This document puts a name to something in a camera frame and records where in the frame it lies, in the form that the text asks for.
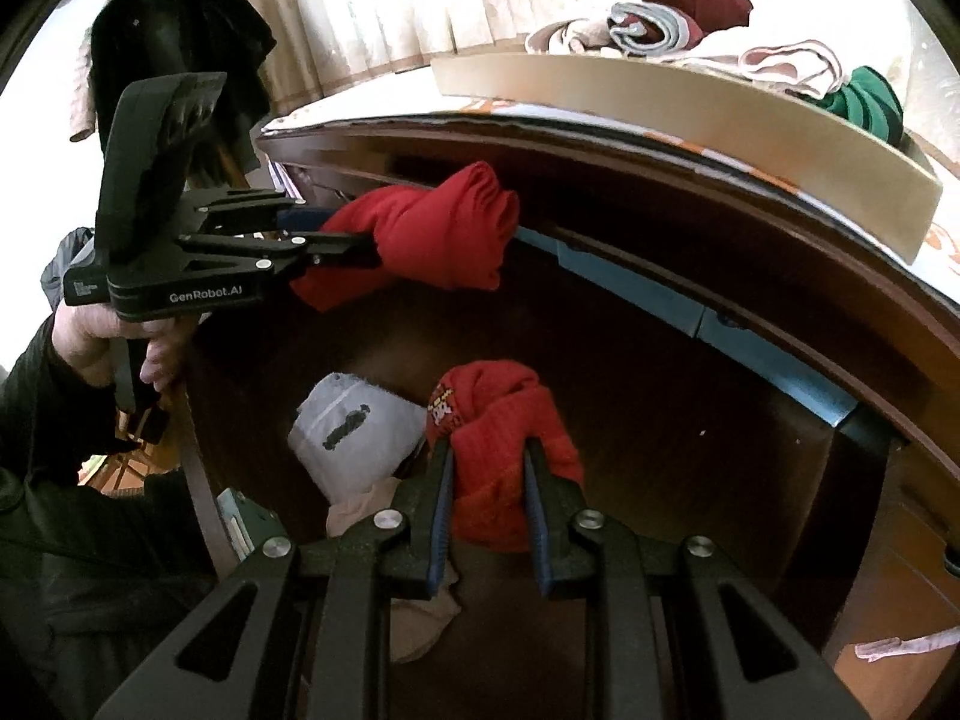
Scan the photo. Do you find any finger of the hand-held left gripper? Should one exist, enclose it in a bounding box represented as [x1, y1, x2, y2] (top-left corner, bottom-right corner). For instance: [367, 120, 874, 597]
[178, 231, 383, 272]
[191, 187, 338, 236]

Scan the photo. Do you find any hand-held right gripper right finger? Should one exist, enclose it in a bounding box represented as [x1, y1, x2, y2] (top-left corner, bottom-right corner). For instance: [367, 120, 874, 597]
[522, 437, 872, 720]

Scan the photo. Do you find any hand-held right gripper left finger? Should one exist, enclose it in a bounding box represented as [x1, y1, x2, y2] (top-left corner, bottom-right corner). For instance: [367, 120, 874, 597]
[92, 437, 457, 720]

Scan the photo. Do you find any bright red underwear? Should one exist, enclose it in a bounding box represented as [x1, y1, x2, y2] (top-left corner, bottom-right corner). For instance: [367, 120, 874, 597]
[289, 160, 521, 315]

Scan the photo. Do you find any red printed underwear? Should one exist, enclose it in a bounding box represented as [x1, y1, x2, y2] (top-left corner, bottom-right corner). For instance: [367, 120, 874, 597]
[424, 358, 587, 556]

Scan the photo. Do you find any brown wooden drawer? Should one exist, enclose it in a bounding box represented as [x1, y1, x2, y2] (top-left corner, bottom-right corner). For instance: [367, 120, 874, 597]
[178, 127, 895, 720]

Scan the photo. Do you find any pink beige dotted underwear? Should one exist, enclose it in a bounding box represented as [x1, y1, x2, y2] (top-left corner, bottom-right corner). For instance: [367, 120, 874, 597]
[523, 13, 625, 59]

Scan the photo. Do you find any dark red underwear grey waistband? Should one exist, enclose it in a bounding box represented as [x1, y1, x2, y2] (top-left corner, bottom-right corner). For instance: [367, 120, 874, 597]
[607, 0, 756, 62]

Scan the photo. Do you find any cream dotted underwear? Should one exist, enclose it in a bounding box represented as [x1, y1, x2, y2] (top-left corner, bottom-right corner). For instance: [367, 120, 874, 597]
[677, 28, 854, 100]

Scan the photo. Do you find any green and black underwear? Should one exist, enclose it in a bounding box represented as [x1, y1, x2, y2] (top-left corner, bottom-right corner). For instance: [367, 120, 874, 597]
[844, 64, 906, 112]
[787, 86, 910, 146]

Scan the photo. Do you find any person's left forearm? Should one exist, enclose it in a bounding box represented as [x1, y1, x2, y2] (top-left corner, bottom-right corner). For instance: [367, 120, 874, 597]
[0, 315, 218, 511]

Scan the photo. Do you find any white underwear dark print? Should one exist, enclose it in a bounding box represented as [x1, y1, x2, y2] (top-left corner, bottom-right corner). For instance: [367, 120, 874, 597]
[287, 370, 430, 501]

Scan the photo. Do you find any light blue drawer back strip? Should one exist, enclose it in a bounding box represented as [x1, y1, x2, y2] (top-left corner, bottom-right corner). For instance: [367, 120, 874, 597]
[516, 223, 861, 426]

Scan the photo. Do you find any person's left hand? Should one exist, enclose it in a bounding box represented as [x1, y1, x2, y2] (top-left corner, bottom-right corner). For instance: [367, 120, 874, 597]
[49, 306, 190, 395]

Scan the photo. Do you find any beige cloth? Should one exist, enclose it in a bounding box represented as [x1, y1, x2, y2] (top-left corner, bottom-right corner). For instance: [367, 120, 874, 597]
[325, 475, 464, 666]

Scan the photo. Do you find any black hanging jacket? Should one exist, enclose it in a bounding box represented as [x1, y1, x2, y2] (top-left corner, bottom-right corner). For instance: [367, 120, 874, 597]
[71, 0, 280, 175]

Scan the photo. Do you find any cream patterned curtain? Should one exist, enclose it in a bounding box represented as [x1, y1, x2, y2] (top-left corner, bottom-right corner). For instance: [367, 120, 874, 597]
[231, 0, 935, 125]

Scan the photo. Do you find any person's dark clothing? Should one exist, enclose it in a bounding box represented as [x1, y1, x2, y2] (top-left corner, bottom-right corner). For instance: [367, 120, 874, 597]
[0, 465, 233, 720]

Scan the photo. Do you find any white persimmon print cover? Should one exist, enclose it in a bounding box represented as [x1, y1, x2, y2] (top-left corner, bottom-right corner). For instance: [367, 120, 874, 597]
[255, 100, 960, 275]

